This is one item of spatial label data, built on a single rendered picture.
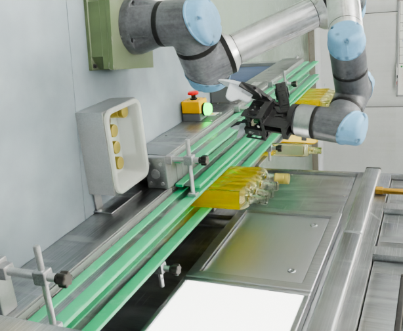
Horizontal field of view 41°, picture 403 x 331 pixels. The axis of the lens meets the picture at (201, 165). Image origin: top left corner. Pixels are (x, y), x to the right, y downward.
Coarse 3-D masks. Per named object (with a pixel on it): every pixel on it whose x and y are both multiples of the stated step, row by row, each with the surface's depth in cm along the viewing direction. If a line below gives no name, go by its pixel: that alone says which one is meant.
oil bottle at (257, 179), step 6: (222, 174) 173; (228, 174) 172; (234, 174) 172; (240, 174) 171; (246, 174) 171; (252, 174) 170; (234, 180) 168; (240, 180) 167; (246, 180) 166; (252, 180) 166; (258, 180) 166; (258, 186) 166
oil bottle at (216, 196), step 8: (208, 192) 159; (216, 192) 158; (224, 192) 157; (232, 192) 157; (240, 192) 156; (248, 192) 157; (200, 200) 161; (208, 200) 160; (216, 200) 159; (224, 200) 158; (232, 200) 157; (240, 200) 156; (248, 200) 156; (224, 208) 159; (232, 208) 158; (240, 208) 157
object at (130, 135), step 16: (112, 112) 134; (128, 112) 148; (128, 128) 149; (112, 144) 135; (128, 144) 151; (144, 144) 150; (112, 160) 135; (128, 160) 153; (144, 160) 151; (128, 176) 149; (144, 176) 150
